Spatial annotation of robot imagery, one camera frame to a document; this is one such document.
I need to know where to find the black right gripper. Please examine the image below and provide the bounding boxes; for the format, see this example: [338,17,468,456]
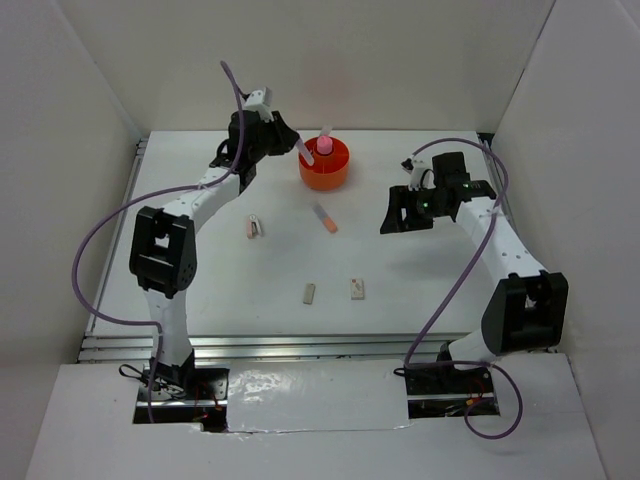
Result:
[380,184,449,234]

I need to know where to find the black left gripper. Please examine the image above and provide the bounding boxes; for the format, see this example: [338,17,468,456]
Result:
[250,111,300,163]

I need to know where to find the purple highlighter marker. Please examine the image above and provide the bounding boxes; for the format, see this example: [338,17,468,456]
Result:
[295,138,315,167]

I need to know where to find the pink glue bottle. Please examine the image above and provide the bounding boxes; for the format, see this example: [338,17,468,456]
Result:
[316,135,333,156]

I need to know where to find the orange highlighter marker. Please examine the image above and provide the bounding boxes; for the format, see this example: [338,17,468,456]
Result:
[312,203,338,234]

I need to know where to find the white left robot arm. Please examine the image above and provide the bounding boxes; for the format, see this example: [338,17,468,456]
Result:
[129,109,300,399]

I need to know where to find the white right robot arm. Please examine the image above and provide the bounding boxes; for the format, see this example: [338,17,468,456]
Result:
[380,152,569,392]

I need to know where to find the orange round desk organizer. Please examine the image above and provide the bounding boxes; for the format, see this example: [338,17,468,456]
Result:
[298,136,350,192]

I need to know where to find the white eraser with red label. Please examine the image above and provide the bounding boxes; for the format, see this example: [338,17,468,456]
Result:
[350,278,365,300]

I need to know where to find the grey eraser block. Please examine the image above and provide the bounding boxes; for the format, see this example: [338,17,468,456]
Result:
[302,283,316,305]

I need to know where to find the white foam board cover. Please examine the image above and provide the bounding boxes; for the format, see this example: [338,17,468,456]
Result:
[227,359,410,433]

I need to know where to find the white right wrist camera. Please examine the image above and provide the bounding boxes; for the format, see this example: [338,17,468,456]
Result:
[401,157,432,191]

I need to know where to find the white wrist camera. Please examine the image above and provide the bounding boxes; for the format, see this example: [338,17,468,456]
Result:
[401,157,432,191]
[243,87,274,122]

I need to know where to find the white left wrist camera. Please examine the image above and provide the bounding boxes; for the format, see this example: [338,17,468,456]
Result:
[243,87,274,122]

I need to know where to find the aluminium table frame rail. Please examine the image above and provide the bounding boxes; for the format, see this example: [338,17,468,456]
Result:
[77,130,559,361]

